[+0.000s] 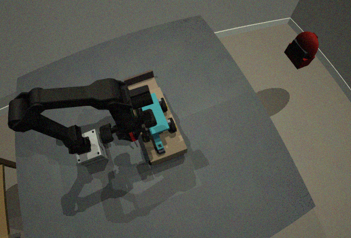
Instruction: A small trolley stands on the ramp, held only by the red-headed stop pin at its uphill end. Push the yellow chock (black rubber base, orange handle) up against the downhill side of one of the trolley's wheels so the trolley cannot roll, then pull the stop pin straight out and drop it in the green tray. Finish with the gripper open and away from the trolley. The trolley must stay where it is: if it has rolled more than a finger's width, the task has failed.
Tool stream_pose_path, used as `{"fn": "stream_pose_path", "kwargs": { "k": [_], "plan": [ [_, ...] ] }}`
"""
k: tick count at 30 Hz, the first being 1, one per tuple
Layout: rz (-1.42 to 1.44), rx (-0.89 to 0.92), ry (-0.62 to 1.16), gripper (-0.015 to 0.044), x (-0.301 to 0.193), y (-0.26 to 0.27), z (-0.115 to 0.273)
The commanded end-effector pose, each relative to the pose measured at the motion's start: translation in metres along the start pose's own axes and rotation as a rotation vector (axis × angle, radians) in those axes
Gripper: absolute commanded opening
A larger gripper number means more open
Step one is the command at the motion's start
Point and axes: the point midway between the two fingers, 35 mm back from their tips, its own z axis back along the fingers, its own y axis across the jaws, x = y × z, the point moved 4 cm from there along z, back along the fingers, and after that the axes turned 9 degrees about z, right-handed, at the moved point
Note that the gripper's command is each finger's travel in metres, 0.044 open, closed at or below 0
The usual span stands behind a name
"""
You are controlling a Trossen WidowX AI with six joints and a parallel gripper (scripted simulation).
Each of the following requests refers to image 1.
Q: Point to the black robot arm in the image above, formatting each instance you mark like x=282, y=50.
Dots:
x=106, y=94

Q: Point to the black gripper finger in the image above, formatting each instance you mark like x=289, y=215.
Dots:
x=126, y=137
x=137, y=132

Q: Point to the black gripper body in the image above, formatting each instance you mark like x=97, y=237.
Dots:
x=127, y=123

